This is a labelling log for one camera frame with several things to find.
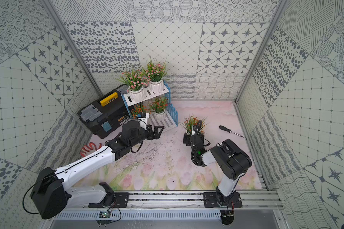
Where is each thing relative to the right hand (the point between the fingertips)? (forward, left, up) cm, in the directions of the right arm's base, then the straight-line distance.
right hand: (192, 134), depth 96 cm
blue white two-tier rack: (+13, +15, -1) cm, 20 cm away
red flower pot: (+14, +23, +14) cm, 30 cm away
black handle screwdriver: (+5, -27, -3) cm, 28 cm away
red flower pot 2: (+1, +2, +11) cm, 11 cm away
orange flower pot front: (+10, +36, +15) cm, 40 cm away
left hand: (-9, +18, +20) cm, 28 cm away
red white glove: (-12, +68, -1) cm, 69 cm away
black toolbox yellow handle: (+5, +56, +14) cm, 58 cm away
